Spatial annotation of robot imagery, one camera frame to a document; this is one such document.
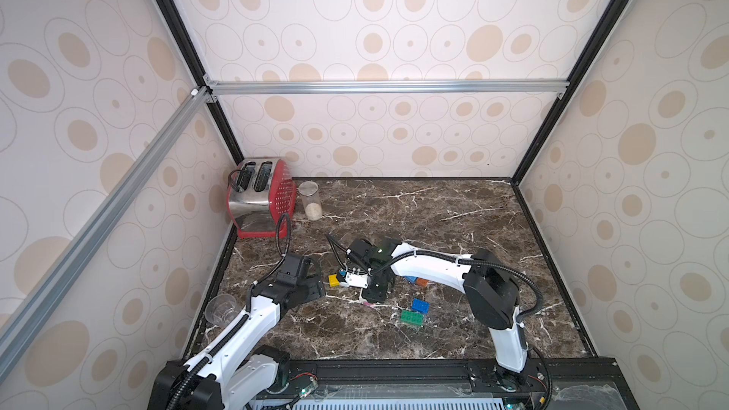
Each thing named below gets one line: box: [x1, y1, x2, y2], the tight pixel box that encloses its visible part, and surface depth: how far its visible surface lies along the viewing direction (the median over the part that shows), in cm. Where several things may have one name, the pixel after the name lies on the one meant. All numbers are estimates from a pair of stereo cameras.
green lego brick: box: [399, 309, 425, 327], surface depth 85 cm
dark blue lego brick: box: [411, 298, 430, 315], surface depth 87 cm
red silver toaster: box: [226, 157, 298, 240], surface depth 97 cm
